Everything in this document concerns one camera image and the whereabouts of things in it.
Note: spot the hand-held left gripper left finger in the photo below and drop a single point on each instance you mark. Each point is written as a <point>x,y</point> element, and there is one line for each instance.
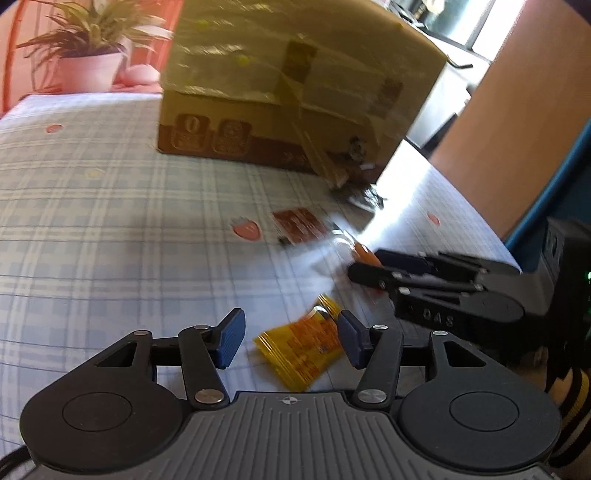
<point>233,337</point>

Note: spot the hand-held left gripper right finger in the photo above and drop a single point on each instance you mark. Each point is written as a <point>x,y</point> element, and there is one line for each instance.
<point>351,341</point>

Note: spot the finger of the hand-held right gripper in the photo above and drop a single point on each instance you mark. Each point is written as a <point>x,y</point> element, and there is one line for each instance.
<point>406,261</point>
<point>374,274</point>

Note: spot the orange clear snack packet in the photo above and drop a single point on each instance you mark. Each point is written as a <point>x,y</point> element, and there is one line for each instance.
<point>364,253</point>

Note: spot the yellow red print snack packet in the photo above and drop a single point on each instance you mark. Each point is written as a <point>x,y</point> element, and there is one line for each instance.
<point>300,346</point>

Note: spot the taped cardboard box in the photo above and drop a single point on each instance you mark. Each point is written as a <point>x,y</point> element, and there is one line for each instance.
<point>277,69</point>

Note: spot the silver barcode wrapper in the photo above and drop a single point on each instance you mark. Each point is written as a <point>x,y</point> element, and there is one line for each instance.
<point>360,198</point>

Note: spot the small brown snack packet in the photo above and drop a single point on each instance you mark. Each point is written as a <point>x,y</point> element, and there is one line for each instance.
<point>300,226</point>

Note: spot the striped yellow black clothing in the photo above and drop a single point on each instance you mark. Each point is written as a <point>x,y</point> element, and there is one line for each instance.
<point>572,401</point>

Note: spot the blue plaid tablecloth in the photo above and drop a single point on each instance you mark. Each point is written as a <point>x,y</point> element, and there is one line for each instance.
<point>115,230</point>

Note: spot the brown wooden panel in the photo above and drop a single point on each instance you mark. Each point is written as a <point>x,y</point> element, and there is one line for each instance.
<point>508,138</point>

